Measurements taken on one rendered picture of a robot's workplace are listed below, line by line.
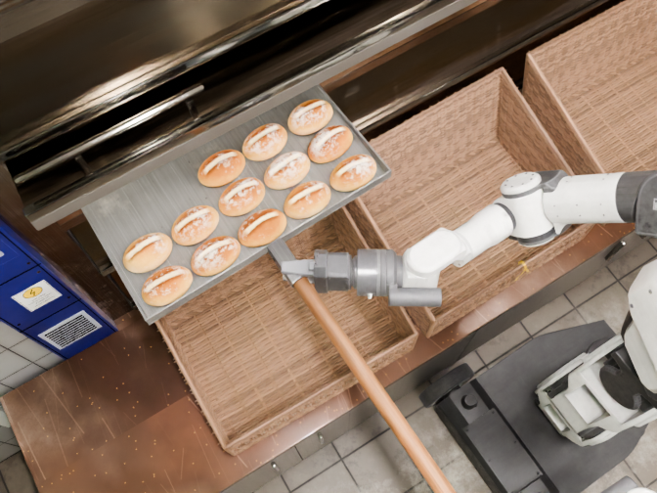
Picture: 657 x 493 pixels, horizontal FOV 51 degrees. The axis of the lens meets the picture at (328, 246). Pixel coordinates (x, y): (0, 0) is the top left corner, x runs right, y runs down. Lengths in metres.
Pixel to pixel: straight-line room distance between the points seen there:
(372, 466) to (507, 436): 0.46
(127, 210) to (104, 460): 0.76
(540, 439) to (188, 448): 1.10
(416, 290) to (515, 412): 1.14
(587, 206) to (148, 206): 0.83
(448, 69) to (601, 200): 0.66
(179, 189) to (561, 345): 1.46
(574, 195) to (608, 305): 1.40
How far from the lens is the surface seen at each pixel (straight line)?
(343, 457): 2.41
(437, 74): 1.79
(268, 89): 1.18
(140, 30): 1.17
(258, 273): 1.92
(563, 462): 2.34
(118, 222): 1.41
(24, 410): 2.02
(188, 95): 1.17
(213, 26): 1.21
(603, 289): 2.71
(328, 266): 1.24
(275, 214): 1.30
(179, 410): 1.89
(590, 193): 1.31
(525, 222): 1.37
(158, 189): 1.42
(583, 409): 1.80
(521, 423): 2.32
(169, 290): 1.28
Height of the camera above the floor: 2.40
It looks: 68 degrees down
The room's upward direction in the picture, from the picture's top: 3 degrees counter-clockwise
